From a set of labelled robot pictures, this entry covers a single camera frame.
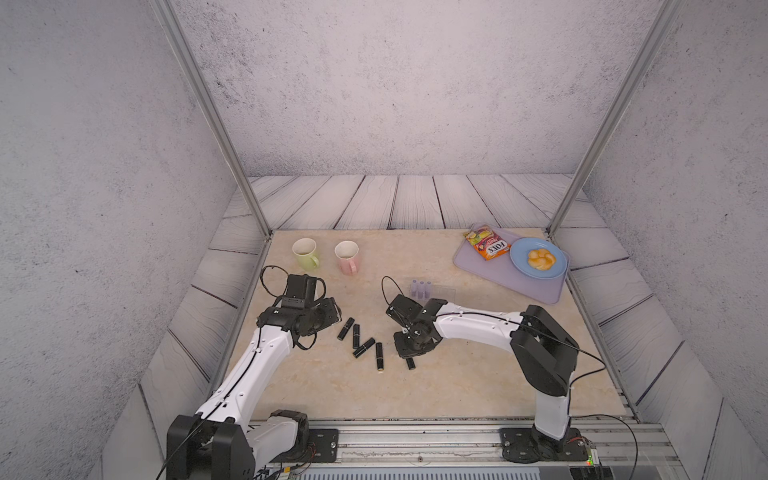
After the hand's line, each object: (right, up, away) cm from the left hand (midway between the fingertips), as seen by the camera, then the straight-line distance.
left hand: (338, 312), depth 83 cm
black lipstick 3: (+11, -14, +4) cm, 18 cm away
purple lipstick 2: (+24, +5, +11) cm, 27 cm away
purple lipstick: (+22, +5, +12) cm, 25 cm away
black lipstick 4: (+20, -14, +2) cm, 24 cm away
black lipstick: (0, -7, +10) cm, 12 cm away
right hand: (+18, -12, +3) cm, 22 cm away
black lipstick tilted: (+7, -11, +6) cm, 14 cm away
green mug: (-16, +18, +22) cm, 32 cm away
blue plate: (+62, +15, +29) cm, 70 cm away
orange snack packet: (+50, +20, +30) cm, 62 cm away
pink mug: (-1, +17, +22) cm, 27 cm away
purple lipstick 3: (+26, +5, +11) cm, 29 cm away
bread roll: (+68, +14, +24) cm, 73 cm away
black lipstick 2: (+4, -9, +9) cm, 13 cm away
